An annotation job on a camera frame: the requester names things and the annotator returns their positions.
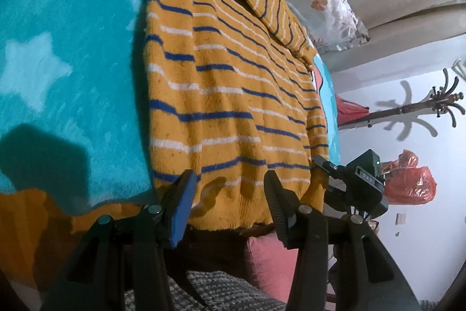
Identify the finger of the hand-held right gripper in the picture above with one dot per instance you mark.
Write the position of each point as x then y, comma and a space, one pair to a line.
329, 169

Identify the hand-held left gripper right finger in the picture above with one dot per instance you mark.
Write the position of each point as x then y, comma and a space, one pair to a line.
275, 203

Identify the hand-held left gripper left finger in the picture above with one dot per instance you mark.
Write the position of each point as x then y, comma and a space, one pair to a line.
180, 210

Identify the yellow striped sweater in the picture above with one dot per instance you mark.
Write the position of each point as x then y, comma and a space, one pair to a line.
218, 96

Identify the large red plastic bag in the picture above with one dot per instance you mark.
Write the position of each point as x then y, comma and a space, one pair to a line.
411, 185

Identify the pink cushion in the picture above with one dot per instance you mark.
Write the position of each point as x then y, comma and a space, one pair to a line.
269, 260

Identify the small red plastic bag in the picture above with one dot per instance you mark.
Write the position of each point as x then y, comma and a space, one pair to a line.
347, 110

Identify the wooden coat rack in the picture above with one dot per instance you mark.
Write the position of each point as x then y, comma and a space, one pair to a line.
400, 110

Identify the grey knit cloth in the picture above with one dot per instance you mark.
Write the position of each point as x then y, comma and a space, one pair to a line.
218, 292

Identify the orange bed sheet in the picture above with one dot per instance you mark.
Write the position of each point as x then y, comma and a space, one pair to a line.
22, 241

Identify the teal star-print blanket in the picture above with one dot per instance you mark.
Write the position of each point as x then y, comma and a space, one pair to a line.
72, 23

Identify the white wall socket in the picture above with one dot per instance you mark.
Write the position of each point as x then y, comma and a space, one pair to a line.
401, 218

